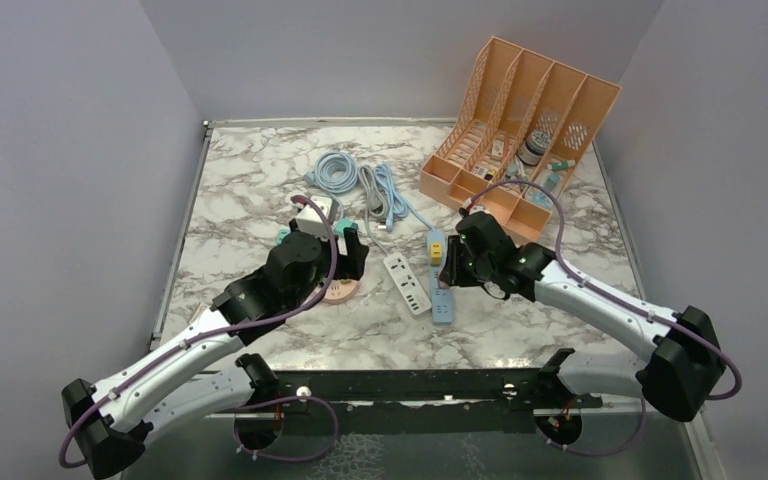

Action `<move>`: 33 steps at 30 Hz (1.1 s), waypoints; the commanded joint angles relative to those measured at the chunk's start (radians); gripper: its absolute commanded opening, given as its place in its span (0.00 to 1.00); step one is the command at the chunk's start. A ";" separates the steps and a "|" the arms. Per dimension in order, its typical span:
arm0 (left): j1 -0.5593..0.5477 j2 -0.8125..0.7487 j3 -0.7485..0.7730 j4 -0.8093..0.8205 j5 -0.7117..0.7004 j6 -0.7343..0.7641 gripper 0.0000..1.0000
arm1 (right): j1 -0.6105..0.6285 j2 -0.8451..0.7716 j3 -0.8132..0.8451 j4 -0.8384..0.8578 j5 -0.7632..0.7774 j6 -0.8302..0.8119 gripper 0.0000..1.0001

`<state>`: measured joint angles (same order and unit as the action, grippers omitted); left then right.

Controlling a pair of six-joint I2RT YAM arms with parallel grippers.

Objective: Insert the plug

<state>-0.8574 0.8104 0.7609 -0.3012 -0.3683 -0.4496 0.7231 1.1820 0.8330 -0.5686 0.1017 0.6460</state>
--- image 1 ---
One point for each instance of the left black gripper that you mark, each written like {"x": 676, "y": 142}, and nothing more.
{"x": 350, "y": 266}

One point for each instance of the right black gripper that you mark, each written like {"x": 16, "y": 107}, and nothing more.
{"x": 454, "y": 272}

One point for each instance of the yellow charger plug front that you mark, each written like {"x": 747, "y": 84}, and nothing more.
{"x": 436, "y": 254}

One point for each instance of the green charger plug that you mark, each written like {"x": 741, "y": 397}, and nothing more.
{"x": 283, "y": 233}

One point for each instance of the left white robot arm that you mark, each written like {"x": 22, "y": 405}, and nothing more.
{"x": 111, "y": 419}

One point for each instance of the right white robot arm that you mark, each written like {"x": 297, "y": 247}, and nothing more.
{"x": 674, "y": 359}

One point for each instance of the teal charger plug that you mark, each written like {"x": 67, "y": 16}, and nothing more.
{"x": 342, "y": 225}

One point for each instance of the pink round power strip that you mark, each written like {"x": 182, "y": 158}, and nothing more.
{"x": 340, "y": 291}

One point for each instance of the blue long power strip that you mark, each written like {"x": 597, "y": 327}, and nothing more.
{"x": 442, "y": 309}

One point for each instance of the white power strip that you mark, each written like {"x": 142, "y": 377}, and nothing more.
{"x": 407, "y": 284}

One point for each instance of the orange file organizer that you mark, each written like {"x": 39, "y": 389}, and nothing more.
{"x": 511, "y": 92}

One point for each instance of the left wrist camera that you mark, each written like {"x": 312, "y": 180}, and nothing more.
{"x": 308, "y": 221}

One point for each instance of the black mounting rail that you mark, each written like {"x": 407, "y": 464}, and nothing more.
{"x": 394, "y": 402}

